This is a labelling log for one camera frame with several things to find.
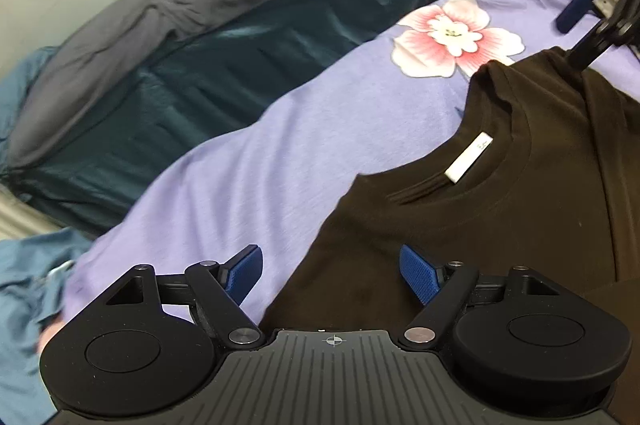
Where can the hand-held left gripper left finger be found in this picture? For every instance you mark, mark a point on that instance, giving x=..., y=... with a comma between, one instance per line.
x=245, y=272

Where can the purple floral blanket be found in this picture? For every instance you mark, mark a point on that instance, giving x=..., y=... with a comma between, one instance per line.
x=280, y=155

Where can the grey quilt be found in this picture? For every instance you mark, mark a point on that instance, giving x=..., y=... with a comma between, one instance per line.
x=165, y=5

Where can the light teal bedsheet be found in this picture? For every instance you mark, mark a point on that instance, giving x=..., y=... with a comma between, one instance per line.
x=25, y=285

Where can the dark brown t-shirt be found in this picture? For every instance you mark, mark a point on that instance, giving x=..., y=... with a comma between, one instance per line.
x=500, y=215

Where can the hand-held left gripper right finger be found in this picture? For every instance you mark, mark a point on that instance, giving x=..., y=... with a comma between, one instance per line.
x=421, y=272

